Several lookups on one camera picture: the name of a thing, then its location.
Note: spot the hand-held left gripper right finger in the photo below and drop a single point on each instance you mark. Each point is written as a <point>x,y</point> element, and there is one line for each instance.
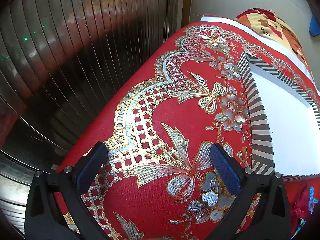
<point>225,172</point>

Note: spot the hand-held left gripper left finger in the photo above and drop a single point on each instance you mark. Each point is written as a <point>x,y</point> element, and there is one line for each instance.
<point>91,166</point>

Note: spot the striped cardboard box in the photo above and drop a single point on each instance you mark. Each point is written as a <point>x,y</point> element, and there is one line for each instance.
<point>280,117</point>

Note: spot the red gold floral tablecloth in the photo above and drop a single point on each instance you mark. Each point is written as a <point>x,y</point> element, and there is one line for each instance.
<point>175,105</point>

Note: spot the person's red clothing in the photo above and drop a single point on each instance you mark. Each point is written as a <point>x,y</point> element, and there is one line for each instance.
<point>302,205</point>

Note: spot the metal roller shutter door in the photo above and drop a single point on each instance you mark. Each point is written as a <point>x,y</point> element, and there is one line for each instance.
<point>75,42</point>

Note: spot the orange red printed blanket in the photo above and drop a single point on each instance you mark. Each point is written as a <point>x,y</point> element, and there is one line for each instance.
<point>275,30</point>

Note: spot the blue cloth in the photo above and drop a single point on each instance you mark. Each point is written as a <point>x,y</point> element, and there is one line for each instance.
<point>315,27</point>

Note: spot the wooden door frame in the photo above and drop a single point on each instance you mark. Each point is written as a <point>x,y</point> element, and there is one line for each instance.
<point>187,2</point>

